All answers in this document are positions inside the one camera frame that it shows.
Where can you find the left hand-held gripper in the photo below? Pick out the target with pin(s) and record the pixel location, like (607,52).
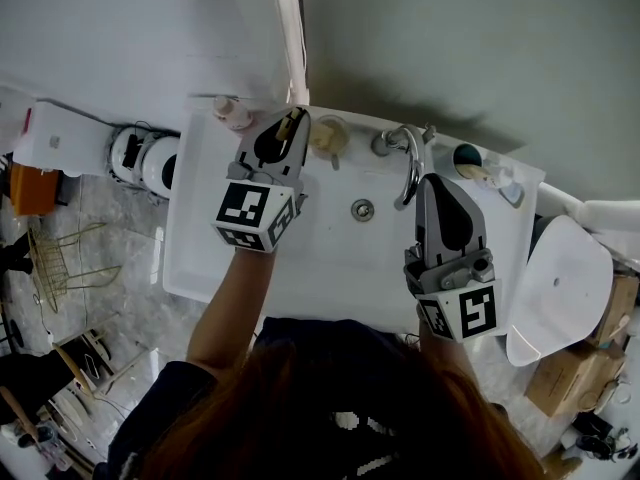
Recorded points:
(250,208)

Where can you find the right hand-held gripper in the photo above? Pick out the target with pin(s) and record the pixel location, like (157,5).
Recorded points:
(465,293)

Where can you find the brown paper packet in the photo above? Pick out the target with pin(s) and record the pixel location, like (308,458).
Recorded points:
(480,174)

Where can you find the beige cup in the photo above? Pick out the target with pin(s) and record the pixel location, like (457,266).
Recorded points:
(345,140)

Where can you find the dark green round container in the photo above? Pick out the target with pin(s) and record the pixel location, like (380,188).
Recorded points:
(467,154)

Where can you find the person's left forearm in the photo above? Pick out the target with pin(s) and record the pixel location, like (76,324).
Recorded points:
(230,308)

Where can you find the person's right forearm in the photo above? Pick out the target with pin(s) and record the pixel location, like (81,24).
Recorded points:
(445,353)

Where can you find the tan packet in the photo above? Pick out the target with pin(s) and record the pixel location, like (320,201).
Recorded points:
(325,135)

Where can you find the pink pump bottle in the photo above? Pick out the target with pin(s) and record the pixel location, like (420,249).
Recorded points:
(232,114)

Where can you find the chrome faucet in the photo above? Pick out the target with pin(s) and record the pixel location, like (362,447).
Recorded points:
(415,168)

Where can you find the clear plastic packet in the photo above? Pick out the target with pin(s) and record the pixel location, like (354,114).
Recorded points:
(512,195)

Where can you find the metal sink drain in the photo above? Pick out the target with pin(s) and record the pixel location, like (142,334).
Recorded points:
(362,209)

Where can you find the white ceramic sink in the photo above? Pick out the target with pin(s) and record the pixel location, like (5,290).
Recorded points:
(340,253)

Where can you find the white round appliance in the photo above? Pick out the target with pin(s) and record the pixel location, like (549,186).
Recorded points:
(150,160)

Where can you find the white toilet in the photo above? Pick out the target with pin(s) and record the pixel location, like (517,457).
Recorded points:
(560,288)

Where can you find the cardboard box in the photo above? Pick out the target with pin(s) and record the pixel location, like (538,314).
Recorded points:
(570,378)
(620,308)

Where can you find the white box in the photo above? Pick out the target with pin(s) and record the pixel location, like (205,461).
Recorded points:
(65,138)

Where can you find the orange box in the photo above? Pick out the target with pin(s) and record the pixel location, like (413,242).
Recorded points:
(32,190)

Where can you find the person's dark shirt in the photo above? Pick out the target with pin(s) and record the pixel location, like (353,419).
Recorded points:
(165,398)

